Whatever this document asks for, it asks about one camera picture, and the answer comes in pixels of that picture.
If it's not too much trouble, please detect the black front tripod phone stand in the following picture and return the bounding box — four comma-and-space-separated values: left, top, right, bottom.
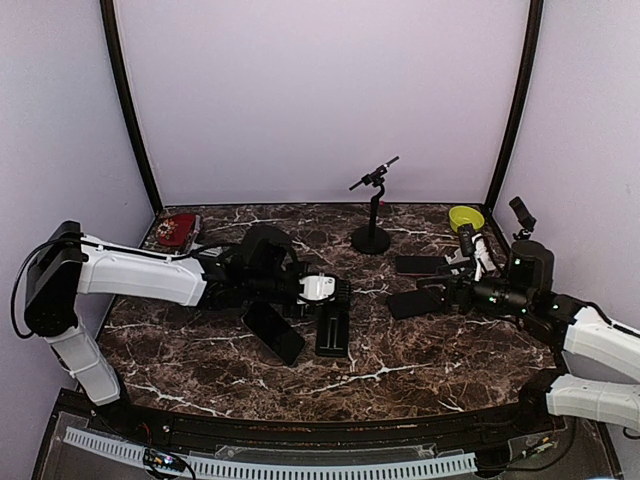
509, 196, 537, 240

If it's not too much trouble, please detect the purple phone in clear case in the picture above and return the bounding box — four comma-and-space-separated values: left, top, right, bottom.
189, 218, 202, 249

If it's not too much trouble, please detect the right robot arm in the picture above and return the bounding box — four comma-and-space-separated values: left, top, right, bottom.
418, 239, 639, 434

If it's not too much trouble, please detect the black phone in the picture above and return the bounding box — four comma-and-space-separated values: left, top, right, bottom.
242, 302, 306, 367

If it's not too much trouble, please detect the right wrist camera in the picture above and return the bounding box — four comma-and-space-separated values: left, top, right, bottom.
457, 223, 475, 258

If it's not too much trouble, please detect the dark phone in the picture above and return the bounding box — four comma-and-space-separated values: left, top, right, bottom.
386, 289, 438, 320
394, 256, 448, 276

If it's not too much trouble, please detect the white cable duct strip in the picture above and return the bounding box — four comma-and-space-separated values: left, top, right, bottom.
63, 427, 477, 479

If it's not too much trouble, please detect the lime green plastic bowl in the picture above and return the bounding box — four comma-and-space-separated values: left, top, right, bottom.
448, 205, 485, 233

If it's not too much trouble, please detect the red patterned round plate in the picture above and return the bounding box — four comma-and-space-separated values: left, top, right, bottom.
156, 213, 201, 248

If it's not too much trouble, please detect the black rear gooseneck phone stand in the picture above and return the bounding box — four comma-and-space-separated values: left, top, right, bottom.
349, 156, 400, 255

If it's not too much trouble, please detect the grey small phone stand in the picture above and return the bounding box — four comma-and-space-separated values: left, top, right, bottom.
445, 245, 498, 275

